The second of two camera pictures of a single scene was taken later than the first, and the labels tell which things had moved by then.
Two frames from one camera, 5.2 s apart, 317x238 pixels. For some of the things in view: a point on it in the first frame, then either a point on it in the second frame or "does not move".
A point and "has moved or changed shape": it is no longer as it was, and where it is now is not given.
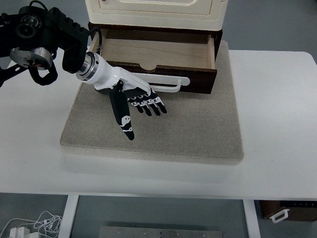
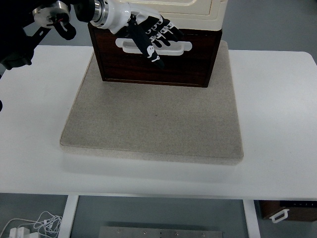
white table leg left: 65,228 does not move
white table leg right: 251,218 does not move
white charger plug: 20,232 does not move
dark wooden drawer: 186,53 has moved or changed shape
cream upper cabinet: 192,15 does not move
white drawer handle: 167,80 → 130,46
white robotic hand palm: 95,70 → 114,15
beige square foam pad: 196,126 does not move
